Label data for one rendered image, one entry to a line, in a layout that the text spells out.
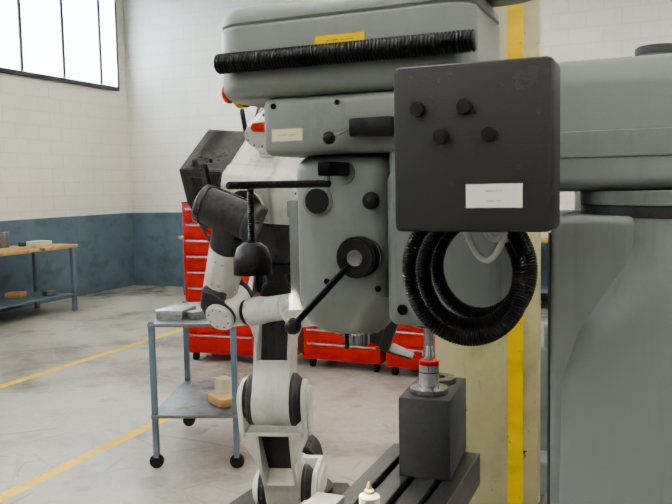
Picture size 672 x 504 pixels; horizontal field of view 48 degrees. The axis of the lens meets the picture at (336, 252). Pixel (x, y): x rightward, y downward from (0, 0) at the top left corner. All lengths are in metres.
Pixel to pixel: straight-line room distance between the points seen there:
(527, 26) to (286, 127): 1.91
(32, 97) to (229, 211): 9.87
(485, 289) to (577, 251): 0.16
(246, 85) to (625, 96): 0.62
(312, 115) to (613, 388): 0.64
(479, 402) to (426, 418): 1.45
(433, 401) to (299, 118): 0.76
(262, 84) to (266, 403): 1.00
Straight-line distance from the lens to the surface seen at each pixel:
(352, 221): 1.31
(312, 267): 1.35
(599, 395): 1.17
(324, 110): 1.31
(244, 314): 1.95
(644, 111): 1.21
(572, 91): 1.22
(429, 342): 1.79
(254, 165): 1.93
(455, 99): 0.98
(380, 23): 1.28
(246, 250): 1.41
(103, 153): 12.58
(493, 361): 3.17
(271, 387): 2.08
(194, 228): 6.98
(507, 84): 0.96
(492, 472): 3.31
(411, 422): 1.80
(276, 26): 1.35
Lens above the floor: 1.58
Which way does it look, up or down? 5 degrees down
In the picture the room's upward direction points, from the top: 1 degrees counter-clockwise
